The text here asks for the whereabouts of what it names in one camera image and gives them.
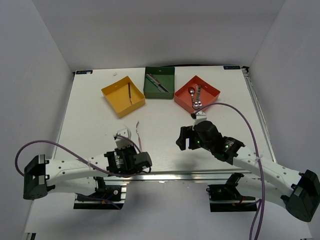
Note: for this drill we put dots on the knife with dark handle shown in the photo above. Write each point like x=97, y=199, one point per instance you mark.
x=155, y=80

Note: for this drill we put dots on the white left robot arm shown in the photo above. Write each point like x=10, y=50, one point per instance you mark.
x=43, y=176

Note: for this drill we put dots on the blue label sticker right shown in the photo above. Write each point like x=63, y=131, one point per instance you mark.
x=231, y=67

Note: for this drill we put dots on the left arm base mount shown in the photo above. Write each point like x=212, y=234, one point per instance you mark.
x=107, y=195

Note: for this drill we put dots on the dark green square container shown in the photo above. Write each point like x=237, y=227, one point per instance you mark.
x=150, y=91

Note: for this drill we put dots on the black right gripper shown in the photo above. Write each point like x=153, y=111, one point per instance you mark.
x=185, y=132

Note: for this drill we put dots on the blue label sticker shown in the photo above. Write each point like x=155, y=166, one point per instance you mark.
x=231, y=67
x=83, y=72

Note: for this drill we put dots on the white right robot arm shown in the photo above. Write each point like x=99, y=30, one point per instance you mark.
x=297, y=192

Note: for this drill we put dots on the spoon with green handle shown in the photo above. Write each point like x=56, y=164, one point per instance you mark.
x=196, y=94

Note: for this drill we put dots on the fork with pink handle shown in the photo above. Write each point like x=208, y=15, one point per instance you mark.
x=138, y=136

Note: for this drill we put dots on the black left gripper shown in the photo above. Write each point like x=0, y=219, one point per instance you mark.
x=130, y=148

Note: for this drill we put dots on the yellow square container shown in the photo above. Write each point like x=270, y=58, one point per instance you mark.
x=117, y=97

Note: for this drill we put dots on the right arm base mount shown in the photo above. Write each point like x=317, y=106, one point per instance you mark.
x=225, y=198

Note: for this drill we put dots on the fork with dark handle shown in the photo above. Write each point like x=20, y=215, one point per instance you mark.
x=129, y=93

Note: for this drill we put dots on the spoon with dark handle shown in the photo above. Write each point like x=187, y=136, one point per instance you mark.
x=191, y=91

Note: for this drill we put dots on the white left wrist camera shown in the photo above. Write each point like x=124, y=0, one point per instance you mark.
x=123, y=138

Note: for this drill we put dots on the blue label sticker left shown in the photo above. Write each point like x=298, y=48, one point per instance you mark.
x=83, y=72

